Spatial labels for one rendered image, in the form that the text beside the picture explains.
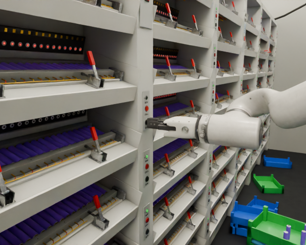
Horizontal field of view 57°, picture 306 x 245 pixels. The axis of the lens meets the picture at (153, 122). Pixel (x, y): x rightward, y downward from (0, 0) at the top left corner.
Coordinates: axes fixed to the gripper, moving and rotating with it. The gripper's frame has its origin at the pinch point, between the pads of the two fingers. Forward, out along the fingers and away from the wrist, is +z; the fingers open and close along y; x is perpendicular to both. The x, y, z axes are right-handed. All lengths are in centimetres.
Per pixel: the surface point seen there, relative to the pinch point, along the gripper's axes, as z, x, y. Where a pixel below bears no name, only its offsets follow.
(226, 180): 5, -62, 118
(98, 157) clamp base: 4.3, -5.6, -21.6
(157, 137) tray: 3.9, -7.0, 9.6
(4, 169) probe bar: 10.0, -2.8, -43.4
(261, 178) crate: -6, -96, 223
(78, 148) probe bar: 9.7, -3.8, -22.9
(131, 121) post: 5.1, 0.9, -4.7
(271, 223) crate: -31, -59, 65
